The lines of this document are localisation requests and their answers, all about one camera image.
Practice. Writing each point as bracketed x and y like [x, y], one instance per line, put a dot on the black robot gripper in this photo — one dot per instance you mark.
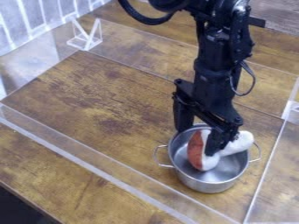
[207, 98]

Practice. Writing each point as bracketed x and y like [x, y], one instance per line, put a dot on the silver pot with handles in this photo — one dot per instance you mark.
[208, 174]

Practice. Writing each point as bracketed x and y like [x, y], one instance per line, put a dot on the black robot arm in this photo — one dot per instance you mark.
[224, 46]

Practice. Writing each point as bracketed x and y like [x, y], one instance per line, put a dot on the clear acrylic triangle bracket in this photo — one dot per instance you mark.
[86, 40]

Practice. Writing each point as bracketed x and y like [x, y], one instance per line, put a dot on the clear acrylic enclosure panel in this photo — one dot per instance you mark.
[272, 206]

